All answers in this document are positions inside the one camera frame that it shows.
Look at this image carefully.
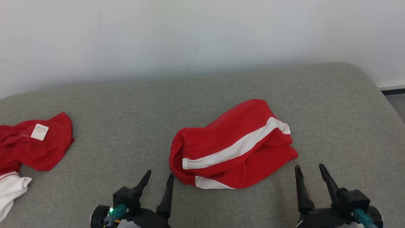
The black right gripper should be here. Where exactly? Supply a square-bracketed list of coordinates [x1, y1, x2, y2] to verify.
[295, 163, 356, 228]

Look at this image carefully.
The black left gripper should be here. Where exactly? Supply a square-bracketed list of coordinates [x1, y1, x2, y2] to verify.
[127, 170, 174, 228]

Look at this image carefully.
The red shorts wide white stripe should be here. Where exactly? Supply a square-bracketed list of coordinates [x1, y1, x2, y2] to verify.
[169, 99, 298, 190]

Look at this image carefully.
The red garment white ribbed trim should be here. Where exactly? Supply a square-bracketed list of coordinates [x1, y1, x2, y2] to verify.
[0, 112, 75, 222]

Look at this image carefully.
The teal left camera cable connector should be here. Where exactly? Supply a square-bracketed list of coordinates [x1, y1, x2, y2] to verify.
[106, 204, 128, 222]

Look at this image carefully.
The teal camera cable connector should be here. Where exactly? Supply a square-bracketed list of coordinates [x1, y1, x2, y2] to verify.
[106, 204, 128, 222]
[354, 209, 378, 228]

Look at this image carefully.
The teal right camera cable connector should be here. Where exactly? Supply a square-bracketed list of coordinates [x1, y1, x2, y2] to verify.
[354, 209, 378, 228]

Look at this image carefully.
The white wall baseboard black strip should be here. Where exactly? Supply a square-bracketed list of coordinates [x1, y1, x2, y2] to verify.
[377, 83, 405, 95]

